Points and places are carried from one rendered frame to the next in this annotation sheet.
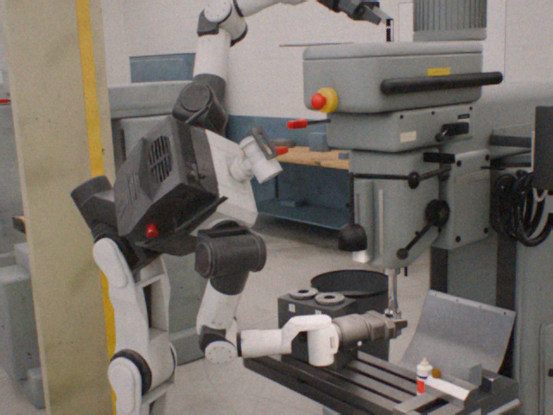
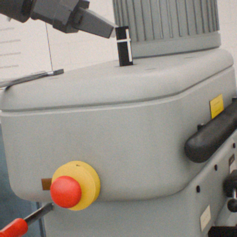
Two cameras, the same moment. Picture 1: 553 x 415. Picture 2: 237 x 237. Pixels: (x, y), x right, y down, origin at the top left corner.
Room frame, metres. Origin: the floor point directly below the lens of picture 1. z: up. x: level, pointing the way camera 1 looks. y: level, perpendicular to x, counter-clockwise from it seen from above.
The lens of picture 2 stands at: (1.03, 0.17, 1.94)
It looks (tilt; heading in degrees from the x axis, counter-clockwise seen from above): 8 degrees down; 332
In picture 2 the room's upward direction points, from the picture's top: 7 degrees counter-clockwise
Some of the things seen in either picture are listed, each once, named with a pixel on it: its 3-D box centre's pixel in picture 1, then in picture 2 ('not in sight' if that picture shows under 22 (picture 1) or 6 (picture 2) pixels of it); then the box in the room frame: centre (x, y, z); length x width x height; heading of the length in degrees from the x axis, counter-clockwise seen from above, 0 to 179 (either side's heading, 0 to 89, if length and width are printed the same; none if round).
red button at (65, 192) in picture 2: (319, 101); (67, 190); (1.70, -0.11, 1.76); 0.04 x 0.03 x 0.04; 40
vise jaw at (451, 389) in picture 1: (451, 388); not in sight; (1.64, -0.42, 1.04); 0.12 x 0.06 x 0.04; 37
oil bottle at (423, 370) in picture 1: (424, 376); not in sight; (1.80, -0.38, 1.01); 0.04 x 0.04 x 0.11
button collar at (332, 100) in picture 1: (326, 100); (75, 185); (1.72, -0.13, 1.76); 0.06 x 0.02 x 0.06; 40
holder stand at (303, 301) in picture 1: (317, 325); not in sight; (2.09, -0.11, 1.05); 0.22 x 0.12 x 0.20; 50
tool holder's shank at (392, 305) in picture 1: (392, 291); not in sight; (1.86, -0.31, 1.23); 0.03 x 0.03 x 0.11
